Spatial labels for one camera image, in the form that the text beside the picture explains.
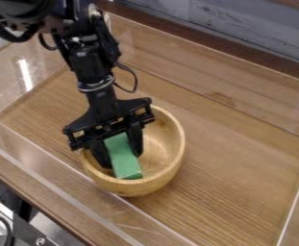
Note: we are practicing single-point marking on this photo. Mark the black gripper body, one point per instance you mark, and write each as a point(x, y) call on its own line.
point(107, 118)

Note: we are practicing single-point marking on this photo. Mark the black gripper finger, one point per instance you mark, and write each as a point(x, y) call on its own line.
point(135, 139)
point(99, 152)

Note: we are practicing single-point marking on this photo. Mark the brown wooden bowl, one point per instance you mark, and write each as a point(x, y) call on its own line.
point(161, 160)

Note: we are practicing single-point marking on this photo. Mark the green rectangular block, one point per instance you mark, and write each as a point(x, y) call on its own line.
point(125, 162)

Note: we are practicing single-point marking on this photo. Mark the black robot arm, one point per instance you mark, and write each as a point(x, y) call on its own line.
point(83, 40)

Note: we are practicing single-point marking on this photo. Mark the clear acrylic tray enclosure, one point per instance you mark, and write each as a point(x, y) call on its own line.
point(234, 196)

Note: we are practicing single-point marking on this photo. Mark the black metal bracket with bolt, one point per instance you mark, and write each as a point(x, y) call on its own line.
point(27, 235)

